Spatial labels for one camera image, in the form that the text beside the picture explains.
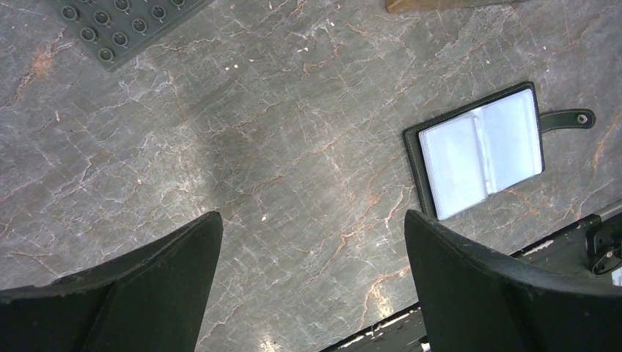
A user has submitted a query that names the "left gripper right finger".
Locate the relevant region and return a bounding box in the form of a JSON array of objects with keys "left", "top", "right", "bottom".
[{"left": 404, "top": 210, "right": 621, "bottom": 351}]

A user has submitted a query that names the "dark grey stud baseplate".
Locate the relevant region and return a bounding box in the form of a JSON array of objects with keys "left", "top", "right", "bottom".
[{"left": 46, "top": 0, "right": 211, "bottom": 72}]

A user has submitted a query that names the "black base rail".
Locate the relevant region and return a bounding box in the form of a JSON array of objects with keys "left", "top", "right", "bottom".
[{"left": 332, "top": 202, "right": 621, "bottom": 351}]

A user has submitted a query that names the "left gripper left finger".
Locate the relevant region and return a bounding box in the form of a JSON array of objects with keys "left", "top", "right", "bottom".
[{"left": 1, "top": 212, "right": 223, "bottom": 351}]

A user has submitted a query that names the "black card holder wallet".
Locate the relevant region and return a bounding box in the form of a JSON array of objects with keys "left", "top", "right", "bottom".
[{"left": 402, "top": 81, "right": 596, "bottom": 220}]

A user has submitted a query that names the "amber and black organizer box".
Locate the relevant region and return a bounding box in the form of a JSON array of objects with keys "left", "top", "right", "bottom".
[{"left": 385, "top": 0, "right": 523, "bottom": 14}]

